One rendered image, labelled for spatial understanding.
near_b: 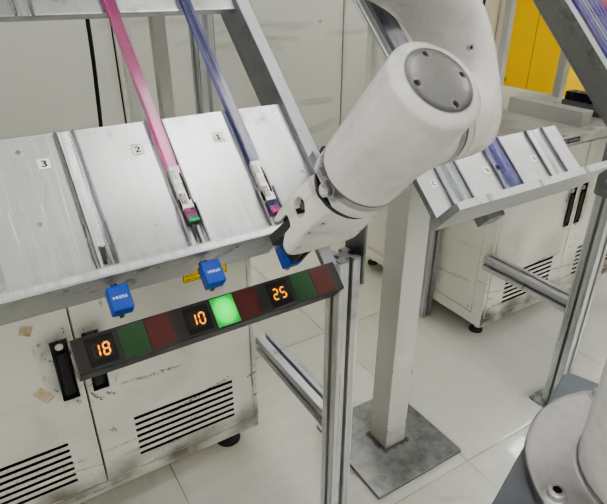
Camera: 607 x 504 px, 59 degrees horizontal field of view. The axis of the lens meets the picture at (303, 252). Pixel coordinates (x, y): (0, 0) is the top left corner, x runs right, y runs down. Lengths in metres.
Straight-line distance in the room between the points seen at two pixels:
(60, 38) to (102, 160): 1.87
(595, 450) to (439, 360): 1.28
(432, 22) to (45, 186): 0.45
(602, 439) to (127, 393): 0.90
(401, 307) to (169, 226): 0.60
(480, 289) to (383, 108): 1.29
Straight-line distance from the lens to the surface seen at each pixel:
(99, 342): 0.63
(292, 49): 2.94
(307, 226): 0.55
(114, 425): 1.18
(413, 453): 1.39
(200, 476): 1.35
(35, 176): 0.70
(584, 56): 1.38
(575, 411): 0.50
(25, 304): 0.63
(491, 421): 1.53
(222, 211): 0.70
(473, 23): 0.52
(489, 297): 1.70
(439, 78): 0.44
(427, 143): 0.44
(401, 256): 1.07
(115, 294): 0.62
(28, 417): 1.12
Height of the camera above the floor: 1.02
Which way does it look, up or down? 27 degrees down
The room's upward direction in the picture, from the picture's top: straight up
